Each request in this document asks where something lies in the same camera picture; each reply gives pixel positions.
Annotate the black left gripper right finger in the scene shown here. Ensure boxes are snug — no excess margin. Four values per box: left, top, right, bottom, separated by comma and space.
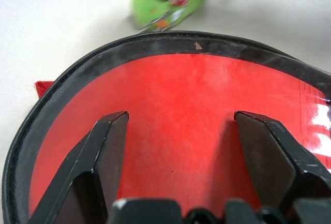
233, 110, 331, 210

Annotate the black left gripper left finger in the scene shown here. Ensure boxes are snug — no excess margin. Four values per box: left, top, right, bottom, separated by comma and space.
27, 110, 129, 224

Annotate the black paddle case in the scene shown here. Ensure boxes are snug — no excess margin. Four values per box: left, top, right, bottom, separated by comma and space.
1, 29, 331, 224

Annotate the red table tennis paddle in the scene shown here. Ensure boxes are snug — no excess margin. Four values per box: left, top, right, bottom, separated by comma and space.
27, 53, 331, 218

